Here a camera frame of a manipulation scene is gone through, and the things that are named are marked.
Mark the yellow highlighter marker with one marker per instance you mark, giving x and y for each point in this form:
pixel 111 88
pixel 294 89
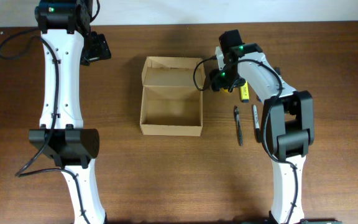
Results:
pixel 244 91

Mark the black ballpoint pen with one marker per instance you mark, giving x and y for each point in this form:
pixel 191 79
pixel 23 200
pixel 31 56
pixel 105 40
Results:
pixel 238 125

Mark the brown cardboard box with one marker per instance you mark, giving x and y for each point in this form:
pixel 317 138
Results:
pixel 171 104

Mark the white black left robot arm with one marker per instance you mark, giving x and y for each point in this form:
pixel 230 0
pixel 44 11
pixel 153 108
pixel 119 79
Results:
pixel 69 43

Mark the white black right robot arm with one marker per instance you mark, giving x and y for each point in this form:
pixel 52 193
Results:
pixel 287 125

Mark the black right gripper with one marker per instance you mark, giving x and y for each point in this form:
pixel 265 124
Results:
pixel 217 82

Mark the black permanent marker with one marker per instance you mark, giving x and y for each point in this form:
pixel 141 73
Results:
pixel 256 123

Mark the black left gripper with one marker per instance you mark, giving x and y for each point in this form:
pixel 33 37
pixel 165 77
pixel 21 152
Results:
pixel 100 48

